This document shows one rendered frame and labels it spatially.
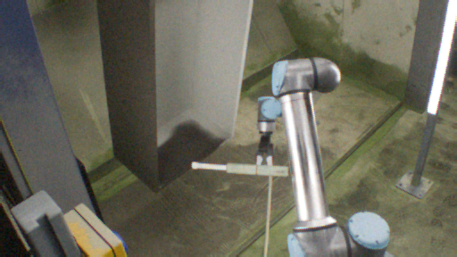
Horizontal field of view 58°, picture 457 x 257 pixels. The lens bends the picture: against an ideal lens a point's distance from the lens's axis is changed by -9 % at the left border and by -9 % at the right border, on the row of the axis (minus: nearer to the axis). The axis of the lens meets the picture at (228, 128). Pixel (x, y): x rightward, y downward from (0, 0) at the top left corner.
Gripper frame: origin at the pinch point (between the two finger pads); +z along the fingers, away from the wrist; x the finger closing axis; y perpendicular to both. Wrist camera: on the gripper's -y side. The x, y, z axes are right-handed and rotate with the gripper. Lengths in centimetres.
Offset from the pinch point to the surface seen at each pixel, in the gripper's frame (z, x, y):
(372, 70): -65, -71, 155
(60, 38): -75, 144, 39
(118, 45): -56, 55, -54
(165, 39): -65, 51, -8
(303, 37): -96, -12, 184
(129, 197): 29, 90, 41
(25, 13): -52, 38, -140
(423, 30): -92, -104, 110
